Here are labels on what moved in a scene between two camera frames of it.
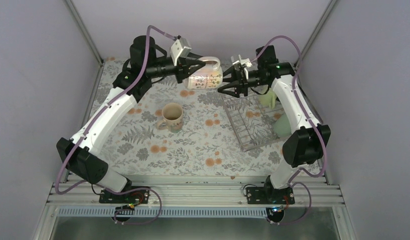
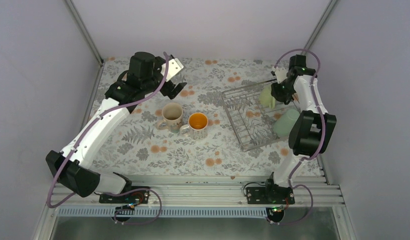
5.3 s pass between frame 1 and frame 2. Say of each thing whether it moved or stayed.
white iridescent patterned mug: moved
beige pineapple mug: stayed
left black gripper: moved
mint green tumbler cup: stayed
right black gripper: moved
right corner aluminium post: stayed
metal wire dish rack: stayed
